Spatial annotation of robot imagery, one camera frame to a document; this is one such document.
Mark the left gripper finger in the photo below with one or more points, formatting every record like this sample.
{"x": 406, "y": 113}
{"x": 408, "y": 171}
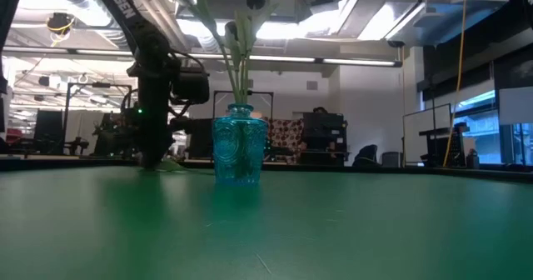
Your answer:
{"x": 147, "y": 157}
{"x": 159, "y": 157}

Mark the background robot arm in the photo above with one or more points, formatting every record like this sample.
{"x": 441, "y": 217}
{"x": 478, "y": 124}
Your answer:
{"x": 112, "y": 138}

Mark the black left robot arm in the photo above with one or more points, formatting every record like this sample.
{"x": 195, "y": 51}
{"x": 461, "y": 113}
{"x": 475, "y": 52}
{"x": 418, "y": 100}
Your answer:
{"x": 121, "y": 5}

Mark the blue glass vase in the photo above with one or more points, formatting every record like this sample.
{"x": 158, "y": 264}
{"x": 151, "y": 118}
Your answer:
{"x": 239, "y": 146}

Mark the black ceiling dome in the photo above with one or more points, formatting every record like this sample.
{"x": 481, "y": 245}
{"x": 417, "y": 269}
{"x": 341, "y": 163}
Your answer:
{"x": 60, "y": 21}

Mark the patterned red white panel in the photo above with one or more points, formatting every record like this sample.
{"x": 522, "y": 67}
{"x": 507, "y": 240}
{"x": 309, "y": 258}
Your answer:
{"x": 287, "y": 136}

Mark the person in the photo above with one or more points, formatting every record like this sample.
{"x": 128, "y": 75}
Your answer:
{"x": 320, "y": 110}

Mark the black rig strut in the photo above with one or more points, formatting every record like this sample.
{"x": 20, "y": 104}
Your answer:
{"x": 8, "y": 21}

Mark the green table mat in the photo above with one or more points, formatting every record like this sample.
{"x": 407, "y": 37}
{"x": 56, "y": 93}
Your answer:
{"x": 333, "y": 230}

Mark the linear ceiling light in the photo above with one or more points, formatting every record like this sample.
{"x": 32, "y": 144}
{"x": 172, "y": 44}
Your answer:
{"x": 358, "y": 62}

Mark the grey bin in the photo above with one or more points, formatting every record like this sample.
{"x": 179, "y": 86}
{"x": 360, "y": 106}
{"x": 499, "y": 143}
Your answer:
{"x": 391, "y": 159}

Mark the whiteboard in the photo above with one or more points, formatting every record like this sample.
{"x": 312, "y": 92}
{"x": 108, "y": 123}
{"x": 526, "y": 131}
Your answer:
{"x": 424, "y": 134}

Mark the window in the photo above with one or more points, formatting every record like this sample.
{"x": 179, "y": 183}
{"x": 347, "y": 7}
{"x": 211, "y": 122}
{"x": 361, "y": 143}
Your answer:
{"x": 483, "y": 138}

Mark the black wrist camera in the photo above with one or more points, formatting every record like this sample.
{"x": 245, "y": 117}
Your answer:
{"x": 191, "y": 87}

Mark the wall vent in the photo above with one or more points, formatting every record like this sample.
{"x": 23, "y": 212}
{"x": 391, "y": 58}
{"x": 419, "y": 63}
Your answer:
{"x": 312, "y": 85}

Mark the black table frame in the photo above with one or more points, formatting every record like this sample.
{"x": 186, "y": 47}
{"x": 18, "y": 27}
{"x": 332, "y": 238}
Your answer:
{"x": 375, "y": 169}

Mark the silver ventilation duct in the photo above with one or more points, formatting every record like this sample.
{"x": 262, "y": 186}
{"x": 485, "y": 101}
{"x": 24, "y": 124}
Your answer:
{"x": 375, "y": 17}

